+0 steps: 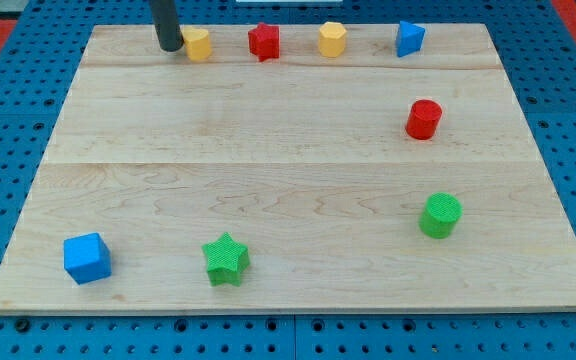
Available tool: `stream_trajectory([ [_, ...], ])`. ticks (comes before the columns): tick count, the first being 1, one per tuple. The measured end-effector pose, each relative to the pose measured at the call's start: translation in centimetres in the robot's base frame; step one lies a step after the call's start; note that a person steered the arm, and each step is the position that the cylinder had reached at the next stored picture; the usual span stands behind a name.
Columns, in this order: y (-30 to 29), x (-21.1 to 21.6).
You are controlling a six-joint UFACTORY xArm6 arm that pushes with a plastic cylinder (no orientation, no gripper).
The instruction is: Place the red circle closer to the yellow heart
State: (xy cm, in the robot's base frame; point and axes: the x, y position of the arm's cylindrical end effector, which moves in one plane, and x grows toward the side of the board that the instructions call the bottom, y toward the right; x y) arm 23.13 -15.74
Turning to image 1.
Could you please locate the yellow heart block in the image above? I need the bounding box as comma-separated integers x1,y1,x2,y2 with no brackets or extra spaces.
182,26,212,61

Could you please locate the light wooden board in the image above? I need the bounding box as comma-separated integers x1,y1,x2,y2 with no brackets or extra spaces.
0,24,576,316

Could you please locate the green star block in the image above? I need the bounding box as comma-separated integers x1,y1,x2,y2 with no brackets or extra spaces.
202,232,250,287

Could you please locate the red star block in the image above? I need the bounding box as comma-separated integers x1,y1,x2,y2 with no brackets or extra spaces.
248,22,280,62

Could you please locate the red cylinder block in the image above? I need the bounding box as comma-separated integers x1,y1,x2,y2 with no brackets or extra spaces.
405,99,443,140

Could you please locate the yellow hexagon block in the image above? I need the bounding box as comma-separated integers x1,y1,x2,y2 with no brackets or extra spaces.
318,22,347,58

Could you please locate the green cylinder block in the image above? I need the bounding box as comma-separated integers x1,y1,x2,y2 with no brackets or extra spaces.
418,192,462,239

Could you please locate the blue triangle block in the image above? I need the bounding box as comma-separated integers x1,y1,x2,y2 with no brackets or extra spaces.
395,21,426,57

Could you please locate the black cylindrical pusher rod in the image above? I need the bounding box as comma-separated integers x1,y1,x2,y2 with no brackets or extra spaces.
148,0,184,52

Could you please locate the blue cube block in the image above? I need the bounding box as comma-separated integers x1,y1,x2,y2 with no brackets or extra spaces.
63,233,112,285

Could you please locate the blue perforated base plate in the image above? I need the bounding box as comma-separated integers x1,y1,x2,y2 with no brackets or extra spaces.
0,0,576,359

